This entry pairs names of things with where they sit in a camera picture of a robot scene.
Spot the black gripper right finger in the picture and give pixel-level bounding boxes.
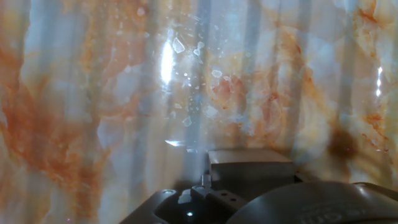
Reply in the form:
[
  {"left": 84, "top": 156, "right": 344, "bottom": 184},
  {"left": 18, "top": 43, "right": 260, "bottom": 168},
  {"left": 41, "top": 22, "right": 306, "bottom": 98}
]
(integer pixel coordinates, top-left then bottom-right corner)
[{"left": 294, "top": 172, "right": 398, "bottom": 200}]

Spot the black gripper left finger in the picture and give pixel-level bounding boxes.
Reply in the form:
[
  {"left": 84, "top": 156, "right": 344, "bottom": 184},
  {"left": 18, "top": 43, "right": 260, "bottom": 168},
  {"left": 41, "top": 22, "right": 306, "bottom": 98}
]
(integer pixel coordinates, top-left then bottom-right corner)
[{"left": 119, "top": 174, "right": 249, "bottom": 224}]

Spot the small wooden cube block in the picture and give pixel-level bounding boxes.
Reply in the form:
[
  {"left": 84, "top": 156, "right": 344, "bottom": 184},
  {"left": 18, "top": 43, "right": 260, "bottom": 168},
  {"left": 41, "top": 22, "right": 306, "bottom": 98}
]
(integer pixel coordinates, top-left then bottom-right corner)
[{"left": 207, "top": 149, "right": 296, "bottom": 200}]

